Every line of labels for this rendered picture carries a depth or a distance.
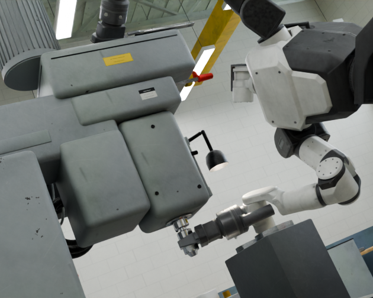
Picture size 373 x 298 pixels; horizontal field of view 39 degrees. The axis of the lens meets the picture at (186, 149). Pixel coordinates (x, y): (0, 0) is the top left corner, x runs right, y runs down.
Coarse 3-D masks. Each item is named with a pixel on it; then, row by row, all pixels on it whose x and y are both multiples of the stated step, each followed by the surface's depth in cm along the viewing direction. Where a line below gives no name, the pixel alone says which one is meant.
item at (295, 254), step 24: (264, 240) 108; (288, 240) 108; (312, 240) 110; (240, 264) 119; (264, 264) 110; (288, 264) 105; (312, 264) 107; (240, 288) 121; (264, 288) 112; (288, 288) 104; (312, 288) 105; (336, 288) 107
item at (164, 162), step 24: (144, 120) 159; (168, 120) 161; (144, 144) 156; (168, 144) 158; (144, 168) 153; (168, 168) 155; (192, 168) 157; (168, 192) 152; (192, 192) 154; (144, 216) 156; (168, 216) 151; (192, 216) 168
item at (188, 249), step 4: (188, 232) 157; (180, 236) 157; (184, 236) 156; (192, 244) 155; (196, 244) 156; (184, 248) 156; (188, 248) 155; (192, 248) 155; (196, 248) 155; (184, 252) 156; (188, 252) 155
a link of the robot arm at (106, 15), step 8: (104, 8) 166; (104, 16) 167; (112, 16) 167; (120, 16) 167; (104, 24) 170; (112, 24) 170; (120, 24) 169; (96, 32) 173; (104, 32) 170; (112, 32) 171; (120, 32) 173; (96, 40) 171; (104, 40) 171
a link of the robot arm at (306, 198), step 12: (324, 180) 143; (336, 180) 142; (348, 180) 144; (288, 192) 153; (300, 192) 149; (312, 192) 147; (324, 192) 145; (336, 192) 144; (348, 192) 145; (288, 204) 151; (300, 204) 149; (312, 204) 147; (324, 204) 146
